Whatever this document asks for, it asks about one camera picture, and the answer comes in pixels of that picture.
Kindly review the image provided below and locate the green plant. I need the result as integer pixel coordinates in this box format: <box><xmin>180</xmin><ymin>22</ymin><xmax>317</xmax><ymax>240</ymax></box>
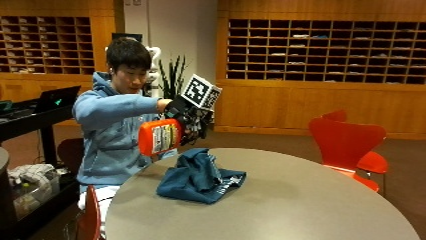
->
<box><xmin>157</xmin><ymin>54</ymin><xmax>189</xmax><ymax>100</ymax></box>

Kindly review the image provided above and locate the wooden mail slot shelf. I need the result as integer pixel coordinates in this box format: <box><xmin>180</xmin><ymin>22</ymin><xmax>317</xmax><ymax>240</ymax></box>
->
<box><xmin>216</xmin><ymin>0</ymin><xmax>426</xmax><ymax>139</ymax></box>
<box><xmin>0</xmin><ymin>0</ymin><xmax>117</xmax><ymax>101</ymax></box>

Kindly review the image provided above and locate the orange chair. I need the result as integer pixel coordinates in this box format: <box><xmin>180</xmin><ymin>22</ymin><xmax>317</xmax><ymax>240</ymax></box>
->
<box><xmin>321</xmin><ymin>109</ymin><xmax>390</xmax><ymax>175</ymax></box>
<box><xmin>308</xmin><ymin>117</ymin><xmax>389</xmax><ymax>193</ymax></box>

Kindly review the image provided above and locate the orange detergent bottle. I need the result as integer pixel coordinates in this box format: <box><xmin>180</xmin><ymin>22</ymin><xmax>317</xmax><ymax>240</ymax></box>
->
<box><xmin>137</xmin><ymin>118</ymin><xmax>185</xmax><ymax>157</ymax></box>

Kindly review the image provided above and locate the black laptop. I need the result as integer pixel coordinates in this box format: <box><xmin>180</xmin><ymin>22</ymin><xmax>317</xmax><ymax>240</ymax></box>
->
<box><xmin>34</xmin><ymin>85</ymin><xmax>83</xmax><ymax>114</ymax></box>

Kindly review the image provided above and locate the blue cloth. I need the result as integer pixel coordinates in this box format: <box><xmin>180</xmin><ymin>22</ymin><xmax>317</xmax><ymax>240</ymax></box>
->
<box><xmin>156</xmin><ymin>147</ymin><xmax>248</xmax><ymax>205</ymax></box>

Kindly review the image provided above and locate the black cart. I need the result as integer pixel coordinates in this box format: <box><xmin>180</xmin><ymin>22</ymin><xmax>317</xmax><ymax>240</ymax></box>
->
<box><xmin>0</xmin><ymin>99</ymin><xmax>84</xmax><ymax>240</ymax></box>

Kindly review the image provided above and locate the clear plastic bin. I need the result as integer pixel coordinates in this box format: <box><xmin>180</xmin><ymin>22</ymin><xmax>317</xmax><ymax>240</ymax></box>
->
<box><xmin>7</xmin><ymin>163</ymin><xmax>63</xmax><ymax>221</ymax></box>

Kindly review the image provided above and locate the white marker cube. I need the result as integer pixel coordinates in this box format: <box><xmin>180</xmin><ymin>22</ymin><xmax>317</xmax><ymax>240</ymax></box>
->
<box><xmin>180</xmin><ymin>73</ymin><xmax>224</xmax><ymax>112</ymax></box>

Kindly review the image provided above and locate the the person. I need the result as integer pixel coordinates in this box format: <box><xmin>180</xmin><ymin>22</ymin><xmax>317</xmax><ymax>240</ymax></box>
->
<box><xmin>72</xmin><ymin>37</ymin><xmax>179</xmax><ymax>238</ymax></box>

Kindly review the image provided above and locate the dark red chair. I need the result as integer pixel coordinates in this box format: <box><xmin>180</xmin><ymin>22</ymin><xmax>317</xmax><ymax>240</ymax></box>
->
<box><xmin>56</xmin><ymin>137</ymin><xmax>85</xmax><ymax>175</ymax></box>

